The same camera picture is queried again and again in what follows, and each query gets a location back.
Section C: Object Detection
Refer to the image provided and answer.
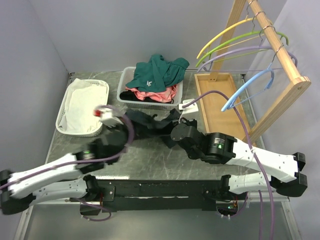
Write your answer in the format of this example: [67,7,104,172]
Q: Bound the pink garment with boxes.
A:
[120,85,178,104]

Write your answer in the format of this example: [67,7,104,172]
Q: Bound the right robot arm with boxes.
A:
[170,123,308,200]

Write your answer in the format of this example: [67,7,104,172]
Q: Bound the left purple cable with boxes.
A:
[0,104,136,223]

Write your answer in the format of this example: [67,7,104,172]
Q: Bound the dark navy shorts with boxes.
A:
[125,108,181,149]

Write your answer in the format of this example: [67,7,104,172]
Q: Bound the white cloth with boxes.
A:
[57,78,109,133]

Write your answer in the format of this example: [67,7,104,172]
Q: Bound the white laundry basket with clothes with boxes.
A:
[116,66,183,111]

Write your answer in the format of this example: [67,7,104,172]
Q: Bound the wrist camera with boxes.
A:
[178,98,199,116]
[93,105,123,128]

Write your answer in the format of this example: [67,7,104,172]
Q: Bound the green hanger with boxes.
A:
[195,29,290,67]

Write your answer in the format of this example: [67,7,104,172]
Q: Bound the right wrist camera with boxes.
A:
[178,98,199,116]

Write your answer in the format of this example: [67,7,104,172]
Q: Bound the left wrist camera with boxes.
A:
[93,105,123,128]

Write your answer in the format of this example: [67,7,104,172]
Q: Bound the yellow hanger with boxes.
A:
[196,17,253,59]

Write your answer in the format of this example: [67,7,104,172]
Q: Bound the teal garment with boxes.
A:
[125,54,190,93]

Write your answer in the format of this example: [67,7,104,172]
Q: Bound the blue hanger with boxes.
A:
[220,63,285,112]

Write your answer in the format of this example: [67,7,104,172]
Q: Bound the wooden hanger rack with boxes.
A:
[194,0,312,147]

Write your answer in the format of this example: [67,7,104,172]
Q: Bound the purple hanger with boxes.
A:
[198,44,298,74]

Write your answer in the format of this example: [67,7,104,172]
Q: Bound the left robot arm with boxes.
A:
[0,125,134,215]

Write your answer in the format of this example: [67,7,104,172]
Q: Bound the white basket with cloth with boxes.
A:
[55,78,110,138]

